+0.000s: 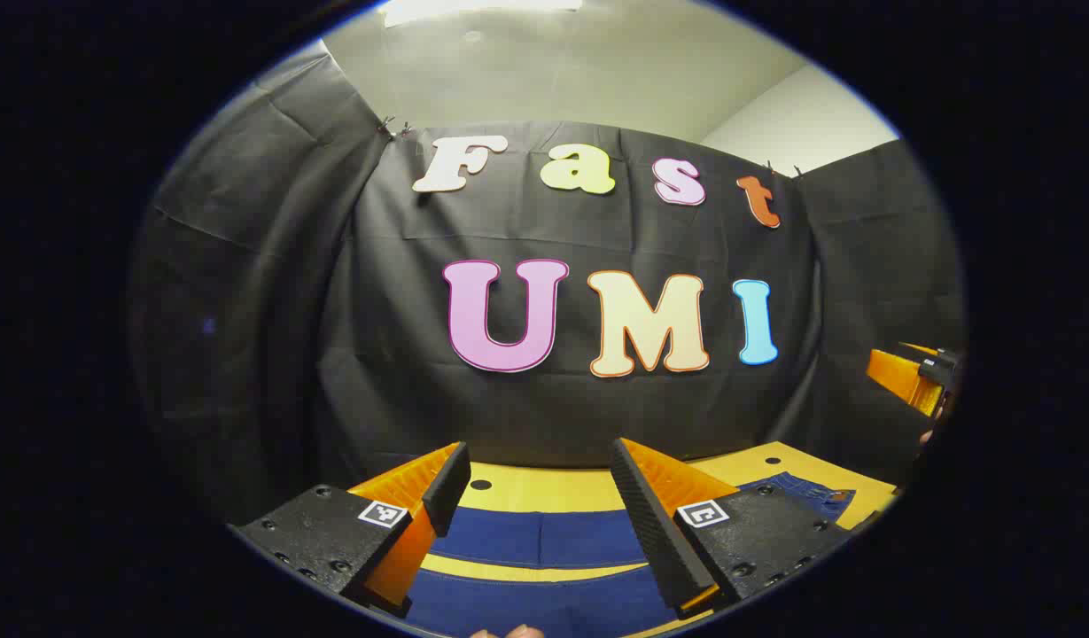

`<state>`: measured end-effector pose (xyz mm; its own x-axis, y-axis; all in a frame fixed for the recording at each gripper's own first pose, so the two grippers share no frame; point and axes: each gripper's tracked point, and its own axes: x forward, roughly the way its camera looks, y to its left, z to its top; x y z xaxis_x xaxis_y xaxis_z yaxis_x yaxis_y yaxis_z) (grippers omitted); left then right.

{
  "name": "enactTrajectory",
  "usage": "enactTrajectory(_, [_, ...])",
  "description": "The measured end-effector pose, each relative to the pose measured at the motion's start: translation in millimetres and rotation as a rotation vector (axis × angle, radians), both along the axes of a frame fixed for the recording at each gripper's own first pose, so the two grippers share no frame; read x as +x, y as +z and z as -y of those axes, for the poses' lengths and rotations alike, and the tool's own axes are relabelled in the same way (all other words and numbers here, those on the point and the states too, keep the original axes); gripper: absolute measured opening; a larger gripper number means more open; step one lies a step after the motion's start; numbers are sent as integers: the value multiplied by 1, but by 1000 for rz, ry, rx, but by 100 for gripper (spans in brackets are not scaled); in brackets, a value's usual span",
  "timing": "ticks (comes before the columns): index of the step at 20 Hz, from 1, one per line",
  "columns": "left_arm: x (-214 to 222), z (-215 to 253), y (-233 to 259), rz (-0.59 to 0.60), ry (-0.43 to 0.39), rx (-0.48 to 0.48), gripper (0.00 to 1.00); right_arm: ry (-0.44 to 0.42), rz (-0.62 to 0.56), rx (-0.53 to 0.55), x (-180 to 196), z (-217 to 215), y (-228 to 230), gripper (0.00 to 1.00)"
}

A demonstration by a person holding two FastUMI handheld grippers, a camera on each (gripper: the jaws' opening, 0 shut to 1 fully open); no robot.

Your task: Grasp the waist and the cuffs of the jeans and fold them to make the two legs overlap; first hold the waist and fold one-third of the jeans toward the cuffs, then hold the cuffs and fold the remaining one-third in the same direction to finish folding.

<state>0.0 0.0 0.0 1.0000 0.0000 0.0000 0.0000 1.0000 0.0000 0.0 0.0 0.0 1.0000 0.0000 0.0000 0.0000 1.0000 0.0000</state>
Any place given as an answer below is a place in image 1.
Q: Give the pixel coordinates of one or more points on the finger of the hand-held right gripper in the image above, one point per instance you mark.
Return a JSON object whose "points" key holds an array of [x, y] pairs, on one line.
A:
{"points": [[898, 372]]}

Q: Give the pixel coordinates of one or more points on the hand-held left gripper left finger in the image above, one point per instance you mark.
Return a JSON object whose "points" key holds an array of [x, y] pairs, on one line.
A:
{"points": [[447, 486]]}

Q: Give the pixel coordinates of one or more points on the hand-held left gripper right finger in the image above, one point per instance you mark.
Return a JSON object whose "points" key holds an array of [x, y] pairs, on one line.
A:
{"points": [[641, 505]]}

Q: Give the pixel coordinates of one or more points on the blue denim jeans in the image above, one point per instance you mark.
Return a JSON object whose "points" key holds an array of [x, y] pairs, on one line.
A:
{"points": [[544, 536]]}

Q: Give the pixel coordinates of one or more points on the black backdrop cloth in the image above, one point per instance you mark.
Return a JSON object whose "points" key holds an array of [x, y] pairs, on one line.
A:
{"points": [[376, 354]]}

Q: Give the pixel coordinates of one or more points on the metal cloth clip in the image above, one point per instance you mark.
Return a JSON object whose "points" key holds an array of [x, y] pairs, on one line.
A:
{"points": [[393, 128], [781, 168]]}

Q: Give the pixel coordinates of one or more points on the ceiling light panel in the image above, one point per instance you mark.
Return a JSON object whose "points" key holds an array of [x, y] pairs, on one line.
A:
{"points": [[473, 9]]}

